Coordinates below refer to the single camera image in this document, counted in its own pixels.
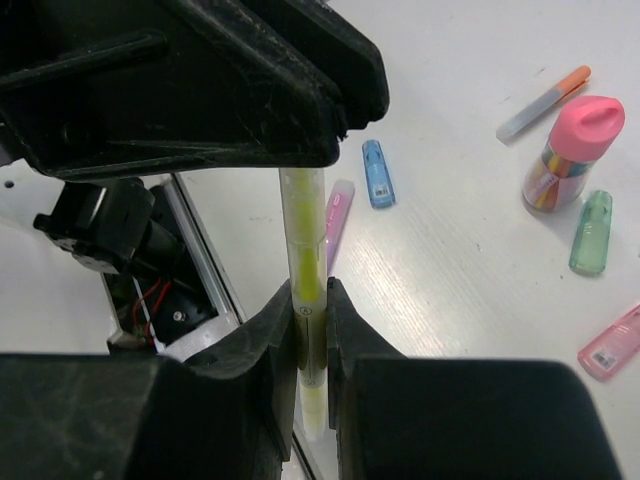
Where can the green correction tape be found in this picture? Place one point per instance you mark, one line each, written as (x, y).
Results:
(590, 247)

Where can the pink correction tape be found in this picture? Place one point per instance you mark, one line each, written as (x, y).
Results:
(613, 348)

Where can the pink purple highlighter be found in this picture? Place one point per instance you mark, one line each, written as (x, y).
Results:
(337, 210)

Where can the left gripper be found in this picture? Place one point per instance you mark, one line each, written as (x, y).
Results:
(93, 90)

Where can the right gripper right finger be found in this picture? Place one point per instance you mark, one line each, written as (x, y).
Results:
(400, 417)

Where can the orange capped marker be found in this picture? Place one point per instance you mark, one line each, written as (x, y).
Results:
(529, 114)

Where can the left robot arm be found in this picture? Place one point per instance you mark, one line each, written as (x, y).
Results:
(107, 225)

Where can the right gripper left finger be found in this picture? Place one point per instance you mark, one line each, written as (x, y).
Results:
(225, 413)

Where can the yellow highlighter pen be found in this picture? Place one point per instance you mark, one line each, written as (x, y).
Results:
(303, 207)

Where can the pink lid clip jar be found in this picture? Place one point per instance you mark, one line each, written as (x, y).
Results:
(583, 132)

